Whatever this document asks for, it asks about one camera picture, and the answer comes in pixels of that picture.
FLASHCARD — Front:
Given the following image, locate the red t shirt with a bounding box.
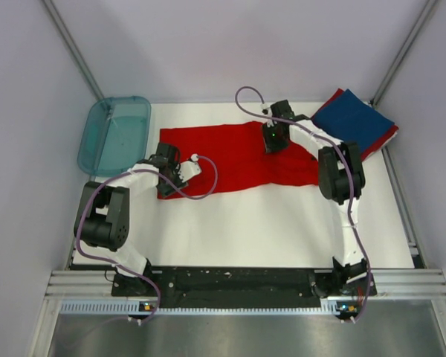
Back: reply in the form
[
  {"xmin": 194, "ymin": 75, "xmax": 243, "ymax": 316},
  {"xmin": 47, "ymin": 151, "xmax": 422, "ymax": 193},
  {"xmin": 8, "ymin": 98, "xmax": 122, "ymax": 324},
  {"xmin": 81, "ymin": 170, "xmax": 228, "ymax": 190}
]
[
  {"xmin": 160, "ymin": 121, "xmax": 318, "ymax": 196},
  {"xmin": 307, "ymin": 88, "xmax": 400, "ymax": 165}
]

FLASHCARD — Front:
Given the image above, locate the teal plastic bin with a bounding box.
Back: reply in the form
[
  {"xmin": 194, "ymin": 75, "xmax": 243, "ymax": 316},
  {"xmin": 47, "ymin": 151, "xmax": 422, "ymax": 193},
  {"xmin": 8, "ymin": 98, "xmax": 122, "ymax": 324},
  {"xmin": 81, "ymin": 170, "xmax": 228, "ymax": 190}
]
[{"xmin": 77, "ymin": 96, "xmax": 151, "ymax": 177}]

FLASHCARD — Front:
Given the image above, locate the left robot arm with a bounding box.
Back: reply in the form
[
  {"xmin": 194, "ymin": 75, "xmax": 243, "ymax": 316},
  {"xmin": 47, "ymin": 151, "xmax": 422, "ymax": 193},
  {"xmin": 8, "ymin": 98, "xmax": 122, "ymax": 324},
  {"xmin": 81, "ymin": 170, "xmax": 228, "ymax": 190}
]
[{"xmin": 74, "ymin": 143, "xmax": 201, "ymax": 295}]

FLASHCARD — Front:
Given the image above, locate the folded blue t shirt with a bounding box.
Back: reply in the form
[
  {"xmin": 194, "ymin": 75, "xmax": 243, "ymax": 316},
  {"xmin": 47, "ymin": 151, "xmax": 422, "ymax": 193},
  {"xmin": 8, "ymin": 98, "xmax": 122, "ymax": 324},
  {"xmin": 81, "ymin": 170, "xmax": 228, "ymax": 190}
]
[{"xmin": 311, "ymin": 88, "xmax": 395, "ymax": 159}]

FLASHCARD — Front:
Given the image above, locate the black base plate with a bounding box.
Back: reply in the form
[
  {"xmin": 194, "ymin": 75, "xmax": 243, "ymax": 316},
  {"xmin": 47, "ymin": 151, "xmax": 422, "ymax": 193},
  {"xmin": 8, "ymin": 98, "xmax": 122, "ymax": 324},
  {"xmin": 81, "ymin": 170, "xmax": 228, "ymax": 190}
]
[{"xmin": 111, "ymin": 265, "xmax": 380, "ymax": 309}]

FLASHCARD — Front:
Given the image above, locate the aluminium frame post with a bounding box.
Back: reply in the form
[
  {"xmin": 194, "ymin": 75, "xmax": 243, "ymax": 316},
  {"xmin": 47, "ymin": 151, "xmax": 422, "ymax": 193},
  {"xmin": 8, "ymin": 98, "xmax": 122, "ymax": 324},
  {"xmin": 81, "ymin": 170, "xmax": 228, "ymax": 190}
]
[
  {"xmin": 40, "ymin": 0, "xmax": 105, "ymax": 100},
  {"xmin": 369, "ymin": 0, "xmax": 440, "ymax": 109}
]

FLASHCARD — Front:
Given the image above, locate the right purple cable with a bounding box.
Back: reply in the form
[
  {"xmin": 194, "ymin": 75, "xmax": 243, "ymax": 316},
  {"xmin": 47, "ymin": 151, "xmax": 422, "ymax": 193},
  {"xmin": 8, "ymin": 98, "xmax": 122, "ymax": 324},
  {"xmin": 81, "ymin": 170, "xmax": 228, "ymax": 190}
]
[{"xmin": 234, "ymin": 86, "xmax": 372, "ymax": 324}]

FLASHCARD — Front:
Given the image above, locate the grey cable duct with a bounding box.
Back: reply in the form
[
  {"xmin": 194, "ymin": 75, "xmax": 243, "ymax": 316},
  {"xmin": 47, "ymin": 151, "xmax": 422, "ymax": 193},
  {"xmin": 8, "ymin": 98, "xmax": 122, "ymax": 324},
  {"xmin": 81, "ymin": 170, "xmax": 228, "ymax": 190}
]
[{"xmin": 59, "ymin": 299, "xmax": 359, "ymax": 318}]

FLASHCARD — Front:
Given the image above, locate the right aluminium frame post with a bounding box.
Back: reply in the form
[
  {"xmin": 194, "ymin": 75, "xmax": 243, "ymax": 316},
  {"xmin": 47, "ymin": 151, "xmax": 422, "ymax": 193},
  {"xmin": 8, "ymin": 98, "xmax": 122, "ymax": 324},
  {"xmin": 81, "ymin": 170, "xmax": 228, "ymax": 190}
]
[{"xmin": 369, "ymin": 0, "xmax": 440, "ymax": 109}]

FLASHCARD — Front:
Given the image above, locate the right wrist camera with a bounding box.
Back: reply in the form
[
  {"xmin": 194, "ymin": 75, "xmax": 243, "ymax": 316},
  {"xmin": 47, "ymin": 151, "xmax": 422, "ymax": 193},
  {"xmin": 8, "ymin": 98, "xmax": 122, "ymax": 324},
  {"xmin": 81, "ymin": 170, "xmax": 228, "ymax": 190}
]
[{"xmin": 260, "ymin": 103, "xmax": 273, "ymax": 126}]

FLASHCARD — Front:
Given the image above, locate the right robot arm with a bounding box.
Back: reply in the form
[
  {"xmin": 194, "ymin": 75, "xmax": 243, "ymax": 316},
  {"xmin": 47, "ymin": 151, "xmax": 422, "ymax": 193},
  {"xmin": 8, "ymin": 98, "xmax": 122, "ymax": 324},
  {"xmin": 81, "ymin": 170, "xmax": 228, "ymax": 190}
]
[{"xmin": 261, "ymin": 100, "xmax": 368, "ymax": 296}]

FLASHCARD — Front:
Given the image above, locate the left aluminium frame post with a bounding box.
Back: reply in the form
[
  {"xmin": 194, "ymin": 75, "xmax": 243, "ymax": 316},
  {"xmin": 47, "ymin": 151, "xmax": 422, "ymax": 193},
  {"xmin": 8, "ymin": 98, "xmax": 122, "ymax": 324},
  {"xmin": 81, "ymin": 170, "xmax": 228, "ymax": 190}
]
[{"xmin": 40, "ymin": 0, "xmax": 105, "ymax": 100}]

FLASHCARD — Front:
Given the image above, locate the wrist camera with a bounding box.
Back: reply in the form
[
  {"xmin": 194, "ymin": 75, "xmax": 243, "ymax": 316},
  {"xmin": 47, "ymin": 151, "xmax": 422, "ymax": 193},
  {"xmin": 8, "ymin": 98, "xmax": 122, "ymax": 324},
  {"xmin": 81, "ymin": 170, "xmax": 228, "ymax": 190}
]
[
  {"xmin": 178, "ymin": 153, "xmax": 202, "ymax": 183},
  {"xmin": 260, "ymin": 103, "xmax": 273, "ymax": 126}
]

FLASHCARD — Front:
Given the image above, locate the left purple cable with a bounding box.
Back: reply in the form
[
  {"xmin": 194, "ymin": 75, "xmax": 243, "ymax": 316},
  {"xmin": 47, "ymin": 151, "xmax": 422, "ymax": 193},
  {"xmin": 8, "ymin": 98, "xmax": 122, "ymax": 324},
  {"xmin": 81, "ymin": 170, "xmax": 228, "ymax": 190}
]
[{"xmin": 75, "ymin": 155, "xmax": 219, "ymax": 327}]

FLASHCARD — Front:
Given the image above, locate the purple cable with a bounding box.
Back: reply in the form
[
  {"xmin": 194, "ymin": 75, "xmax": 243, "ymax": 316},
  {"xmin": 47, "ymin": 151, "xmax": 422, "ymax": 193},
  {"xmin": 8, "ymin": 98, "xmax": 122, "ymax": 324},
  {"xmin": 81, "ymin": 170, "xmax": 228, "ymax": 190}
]
[
  {"xmin": 234, "ymin": 86, "xmax": 372, "ymax": 324},
  {"xmin": 75, "ymin": 155, "xmax": 219, "ymax": 327}
]

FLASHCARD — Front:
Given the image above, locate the folded red t shirt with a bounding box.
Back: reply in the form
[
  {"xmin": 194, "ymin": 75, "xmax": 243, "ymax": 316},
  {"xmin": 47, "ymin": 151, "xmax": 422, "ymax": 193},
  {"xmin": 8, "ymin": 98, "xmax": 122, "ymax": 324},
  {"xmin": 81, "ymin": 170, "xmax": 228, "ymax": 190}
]
[{"xmin": 307, "ymin": 88, "xmax": 400, "ymax": 165}]

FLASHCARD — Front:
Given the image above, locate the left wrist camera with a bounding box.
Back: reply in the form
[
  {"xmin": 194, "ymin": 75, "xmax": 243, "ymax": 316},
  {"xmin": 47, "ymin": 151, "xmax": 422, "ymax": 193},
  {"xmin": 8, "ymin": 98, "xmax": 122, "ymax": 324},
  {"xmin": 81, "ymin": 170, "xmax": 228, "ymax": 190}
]
[{"xmin": 178, "ymin": 153, "xmax": 202, "ymax": 183}]

